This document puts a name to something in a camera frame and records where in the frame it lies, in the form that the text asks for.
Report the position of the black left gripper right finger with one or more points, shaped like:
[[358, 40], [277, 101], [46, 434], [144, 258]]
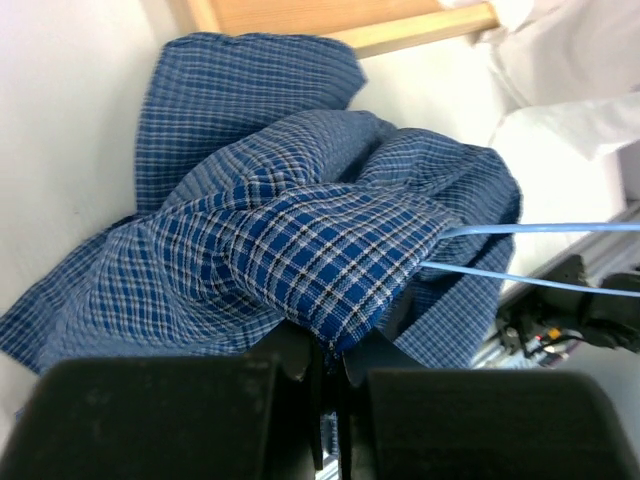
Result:
[[399, 420]]

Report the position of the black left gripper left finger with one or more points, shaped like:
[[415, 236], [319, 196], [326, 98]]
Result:
[[250, 416]]

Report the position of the aluminium mounting rail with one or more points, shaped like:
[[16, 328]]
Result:
[[608, 260]]

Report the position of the white shirt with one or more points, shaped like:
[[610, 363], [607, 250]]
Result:
[[572, 68]]

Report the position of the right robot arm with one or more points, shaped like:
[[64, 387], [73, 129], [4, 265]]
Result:
[[541, 317]]

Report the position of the wooden clothes rack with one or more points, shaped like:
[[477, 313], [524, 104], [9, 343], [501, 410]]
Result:
[[369, 27]]

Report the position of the light blue wire hanger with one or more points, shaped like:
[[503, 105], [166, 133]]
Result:
[[597, 227]]

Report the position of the blue checked shirt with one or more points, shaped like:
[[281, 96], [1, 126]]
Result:
[[261, 197]]

